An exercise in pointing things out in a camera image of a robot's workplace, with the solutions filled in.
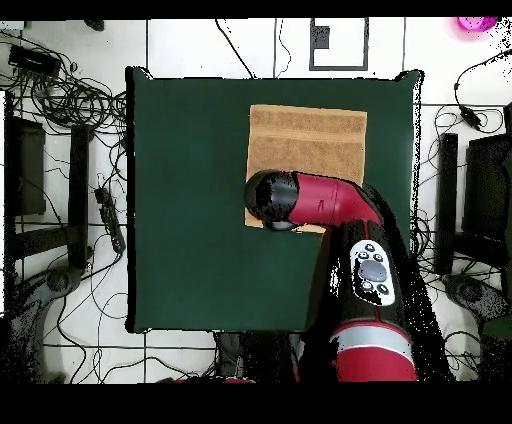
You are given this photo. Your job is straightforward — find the tangled black cables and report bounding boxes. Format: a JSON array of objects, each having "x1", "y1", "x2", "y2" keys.
[{"x1": 0, "y1": 31, "x2": 130, "y2": 137}]

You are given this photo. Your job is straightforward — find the black rectangular box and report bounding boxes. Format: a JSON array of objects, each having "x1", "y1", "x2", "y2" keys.
[{"x1": 7, "y1": 43, "x2": 62, "y2": 77}]

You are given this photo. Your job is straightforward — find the black power strip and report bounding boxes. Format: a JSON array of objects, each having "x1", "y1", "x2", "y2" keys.
[{"x1": 94, "y1": 186, "x2": 127, "y2": 254}]

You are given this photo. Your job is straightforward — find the tan terry towel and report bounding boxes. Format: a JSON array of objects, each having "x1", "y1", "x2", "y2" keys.
[{"x1": 243, "y1": 103, "x2": 368, "y2": 235}]

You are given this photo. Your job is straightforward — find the black metal stand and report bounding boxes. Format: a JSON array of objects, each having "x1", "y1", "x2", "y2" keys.
[{"x1": 213, "y1": 330, "x2": 305, "y2": 383}]

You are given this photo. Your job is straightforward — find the dark flat panel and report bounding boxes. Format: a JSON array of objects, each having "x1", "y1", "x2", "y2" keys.
[
  {"x1": 463, "y1": 135, "x2": 512, "y2": 243},
  {"x1": 5, "y1": 115, "x2": 47, "y2": 217}
]

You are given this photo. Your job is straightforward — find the grey chair base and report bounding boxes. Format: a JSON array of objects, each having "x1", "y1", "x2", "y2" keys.
[
  {"x1": 441, "y1": 273, "x2": 511, "y2": 325},
  {"x1": 7, "y1": 263, "x2": 87, "y2": 383}
]

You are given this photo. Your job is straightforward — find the thin black cable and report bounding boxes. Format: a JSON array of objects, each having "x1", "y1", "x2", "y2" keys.
[{"x1": 273, "y1": 17, "x2": 292, "y2": 79}]

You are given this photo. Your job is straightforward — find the thick black cable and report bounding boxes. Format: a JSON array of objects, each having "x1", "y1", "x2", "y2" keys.
[{"x1": 214, "y1": 18, "x2": 257, "y2": 80}]

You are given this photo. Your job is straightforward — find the dark green table cloth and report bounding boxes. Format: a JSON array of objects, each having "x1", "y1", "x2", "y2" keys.
[{"x1": 124, "y1": 65, "x2": 425, "y2": 335}]

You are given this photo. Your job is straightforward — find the pink round object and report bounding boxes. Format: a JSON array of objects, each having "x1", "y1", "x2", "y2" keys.
[{"x1": 455, "y1": 16, "x2": 501, "y2": 35}]

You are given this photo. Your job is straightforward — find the black cable with adapter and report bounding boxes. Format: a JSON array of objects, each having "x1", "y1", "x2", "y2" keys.
[{"x1": 452, "y1": 47, "x2": 512, "y2": 132}]

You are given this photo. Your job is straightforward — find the grey rectangular floor frame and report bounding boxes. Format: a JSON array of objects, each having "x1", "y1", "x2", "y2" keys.
[{"x1": 308, "y1": 17, "x2": 369, "y2": 72}]

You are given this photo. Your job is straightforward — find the black bar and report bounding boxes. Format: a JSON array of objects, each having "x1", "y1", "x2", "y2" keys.
[
  {"x1": 67, "y1": 123, "x2": 95, "y2": 270},
  {"x1": 435, "y1": 133, "x2": 460, "y2": 277}
]

